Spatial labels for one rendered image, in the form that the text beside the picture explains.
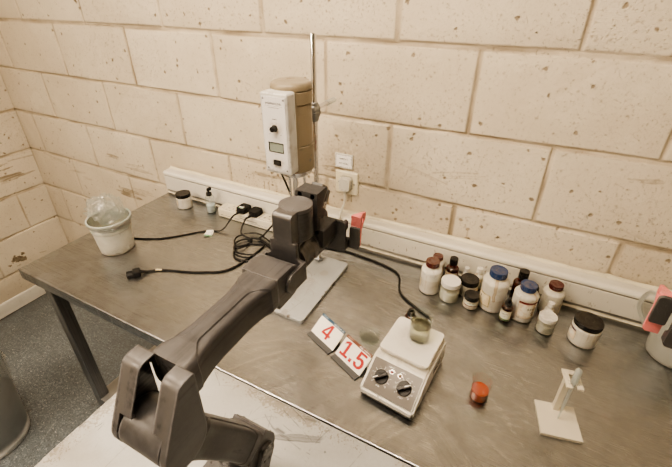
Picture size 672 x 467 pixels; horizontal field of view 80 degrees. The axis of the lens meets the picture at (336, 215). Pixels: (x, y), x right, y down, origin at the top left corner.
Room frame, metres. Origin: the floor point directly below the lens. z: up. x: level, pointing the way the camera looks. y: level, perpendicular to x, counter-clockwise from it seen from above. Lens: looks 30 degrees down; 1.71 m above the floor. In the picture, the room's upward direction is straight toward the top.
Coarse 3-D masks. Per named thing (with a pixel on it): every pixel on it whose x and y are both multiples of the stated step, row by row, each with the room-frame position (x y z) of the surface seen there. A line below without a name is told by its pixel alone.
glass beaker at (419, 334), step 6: (414, 312) 0.69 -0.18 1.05; (420, 312) 0.70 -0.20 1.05; (426, 312) 0.69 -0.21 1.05; (432, 312) 0.68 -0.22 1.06; (426, 318) 0.69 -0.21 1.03; (432, 318) 0.66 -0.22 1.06; (414, 324) 0.65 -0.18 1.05; (420, 324) 0.65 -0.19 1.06; (426, 324) 0.65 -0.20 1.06; (414, 330) 0.65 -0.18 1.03; (420, 330) 0.65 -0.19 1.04; (426, 330) 0.65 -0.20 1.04; (414, 336) 0.65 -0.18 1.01; (420, 336) 0.65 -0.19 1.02; (426, 336) 0.65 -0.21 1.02; (414, 342) 0.65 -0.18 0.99; (420, 342) 0.65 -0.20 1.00; (426, 342) 0.65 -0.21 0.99
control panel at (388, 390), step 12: (384, 360) 0.62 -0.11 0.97; (372, 372) 0.61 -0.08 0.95; (396, 372) 0.60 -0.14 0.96; (408, 372) 0.59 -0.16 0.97; (372, 384) 0.58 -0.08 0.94; (384, 384) 0.58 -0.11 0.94; (396, 384) 0.57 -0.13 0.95; (420, 384) 0.57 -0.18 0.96; (384, 396) 0.56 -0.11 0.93; (396, 396) 0.55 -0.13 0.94; (408, 396) 0.55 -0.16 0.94; (408, 408) 0.53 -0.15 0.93
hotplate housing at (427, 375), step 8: (376, 352) 0.65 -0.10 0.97; (384, 352) 0.64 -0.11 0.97; (440, 352) 0.65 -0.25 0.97; (392, 360) 0.62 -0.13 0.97; (400, 360) 0.62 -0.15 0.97; (440, 360) 0.66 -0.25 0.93; (368, 368) 0.62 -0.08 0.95; (408, 368) 0.60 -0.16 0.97; (416, 368) 0.60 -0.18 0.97; (432, 368) 0.60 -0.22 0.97; (424, 376) 0.58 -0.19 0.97; (432, 376) 0.61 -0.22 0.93; (424, 384) 0.57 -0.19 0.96; (368, 392) 0.57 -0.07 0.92; (424, 392) 0.57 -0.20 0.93; (376, 400) 0.56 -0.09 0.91; (384, 400) 0.55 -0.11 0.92; (416, 400) 0.54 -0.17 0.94; (392, 408) 0.54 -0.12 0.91; (400, 408) 0.53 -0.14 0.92; (416, 408) 0.53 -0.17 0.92; (408, 416) 0.52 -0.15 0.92
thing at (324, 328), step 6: (324, 318) 0.79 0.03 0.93; (318, 324) 0.78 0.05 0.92; (324, 324) 0.77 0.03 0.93; (330, 324) 0.77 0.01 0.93; (318, 330) 0.77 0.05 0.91; (324, 330) 0.76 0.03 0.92; (330, 330) 0.75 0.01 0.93; (336, 330) 0.75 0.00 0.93; (324, 336) 0.75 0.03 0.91; (330, 336) 0.74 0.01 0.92; (336, 336) 0.73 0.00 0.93; (330, 342) 0.73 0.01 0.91; (336, 342) 0.72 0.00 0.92
